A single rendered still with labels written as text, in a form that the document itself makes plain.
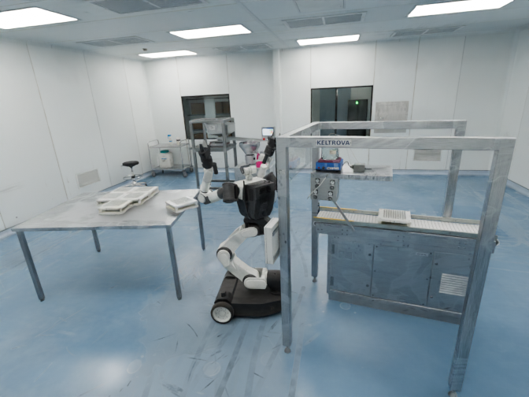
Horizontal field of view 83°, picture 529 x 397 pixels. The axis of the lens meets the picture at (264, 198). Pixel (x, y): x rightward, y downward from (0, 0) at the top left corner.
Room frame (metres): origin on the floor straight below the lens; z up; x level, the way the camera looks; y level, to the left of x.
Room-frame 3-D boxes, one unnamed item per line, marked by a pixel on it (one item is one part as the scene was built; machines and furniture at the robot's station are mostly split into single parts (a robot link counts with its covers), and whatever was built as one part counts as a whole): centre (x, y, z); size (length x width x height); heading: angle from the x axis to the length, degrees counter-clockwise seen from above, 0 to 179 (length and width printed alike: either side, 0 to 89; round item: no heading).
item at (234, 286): (2.40, 0.14, 0.19); 0.64 x 0.52 x 0.33; 84
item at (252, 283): (2.39, 0.11, 0.28); 0.21 x 0.20 x 0.13; 84
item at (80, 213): (3.07, 1.56, 0.80); 1.50 x 1.10 x 0.04; 87
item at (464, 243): (2.28, -1.09, 0.76); 1.30 x 0.29 x 0.10; 68
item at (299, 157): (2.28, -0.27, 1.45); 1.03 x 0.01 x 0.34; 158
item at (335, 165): (2.46, -0.56, 1.30); 0.21 x 0.20 x 0.09; 158
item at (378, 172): (2.44, -0.74, 1.24); 0.62 x 0.38 x 0.04; 68
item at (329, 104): (7.28, -1.87, 1.43); 1.38 x 0.01 x 1.16; 76
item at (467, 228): (2.28, -1.09, 0.79); 1.35 x 0.25 x 0.05; 68
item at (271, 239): (1.79, -0.05, 0.96); 0.17 x 0.06 x 0.26; 158
